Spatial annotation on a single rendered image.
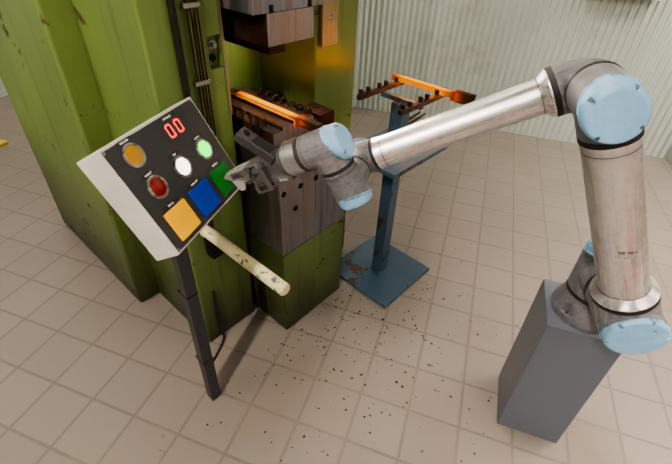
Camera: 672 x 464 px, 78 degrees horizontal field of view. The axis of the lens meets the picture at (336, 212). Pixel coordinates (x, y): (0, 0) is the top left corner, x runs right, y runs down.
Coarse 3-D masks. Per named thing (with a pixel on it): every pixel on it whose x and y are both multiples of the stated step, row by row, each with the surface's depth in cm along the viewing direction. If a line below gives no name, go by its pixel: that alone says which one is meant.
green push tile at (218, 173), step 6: (222, 162) 115; (216, 168) 113; (222, 168) 115; (228, 168) 117; (210, 174) 111; (216, 174) 112; (222, 174) 114; (216, 180) 112; (222, 180) 114; (228, 180) 116; (222, 186) 113; (228, 186) 115; (222, 192) 113; (228, 192) 115
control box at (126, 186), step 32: (160, 128) 100; (192, 128) 109; (96, 160) 86; (128, 160) 90; (160, 160) 98; (192, 160) 106; (224, 160) 117; (128, 192) 89; (128, 224) 95; (160, 224) 94; (160, 256) 98
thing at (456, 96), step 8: (400, 80) 183; (408, 80) 181; (416, 80) 180; (424, 88) 177; (432, 88) 174; (440, 88) 173; (448, 96) 170; (456, 96) 169; (464, 96) 166; (472, 96) 163; (464, 104) 167
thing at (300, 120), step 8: (240, 96) 167; (248, 96) 165; (264, 104) 158; (272, 104) 159; (280, 112) 154; (288, 112) 153; (296, 120) 148; (304, 120) 147; (312, 120) 147; (312, 128) 147
